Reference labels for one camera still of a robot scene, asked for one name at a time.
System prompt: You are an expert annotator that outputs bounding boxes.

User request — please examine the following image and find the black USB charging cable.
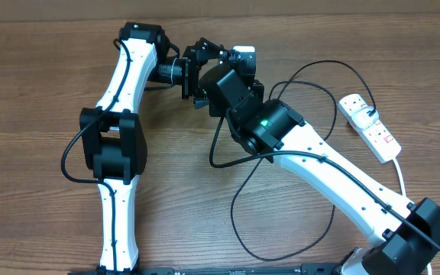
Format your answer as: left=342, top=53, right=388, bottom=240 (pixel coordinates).
left=230, top=60, right=377, bottom=263

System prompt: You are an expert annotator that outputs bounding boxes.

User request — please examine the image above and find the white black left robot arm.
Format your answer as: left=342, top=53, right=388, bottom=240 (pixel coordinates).
left=79, top=22, right=230, bottom=274

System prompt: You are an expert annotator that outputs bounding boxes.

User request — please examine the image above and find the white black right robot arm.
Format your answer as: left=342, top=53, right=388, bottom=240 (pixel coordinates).
left=199, top=48, right=440, bottom=274

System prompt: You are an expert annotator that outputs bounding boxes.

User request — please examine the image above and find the white charger plug adapter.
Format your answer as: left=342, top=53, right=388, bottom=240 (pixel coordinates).
left=349, top=106, right=379, bottom=132

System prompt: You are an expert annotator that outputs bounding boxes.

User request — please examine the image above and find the white power strip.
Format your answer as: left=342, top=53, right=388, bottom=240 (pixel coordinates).
left=338, top=94, right=402, bottom=163

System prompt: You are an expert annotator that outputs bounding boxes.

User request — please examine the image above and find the white power strip cord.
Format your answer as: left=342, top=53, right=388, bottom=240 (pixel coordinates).
left=391, top=157, right=433, bottom=275

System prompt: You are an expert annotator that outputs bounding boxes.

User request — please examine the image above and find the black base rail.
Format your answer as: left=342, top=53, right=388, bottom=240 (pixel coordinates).
left=70, top=263, right=339, bottom=275

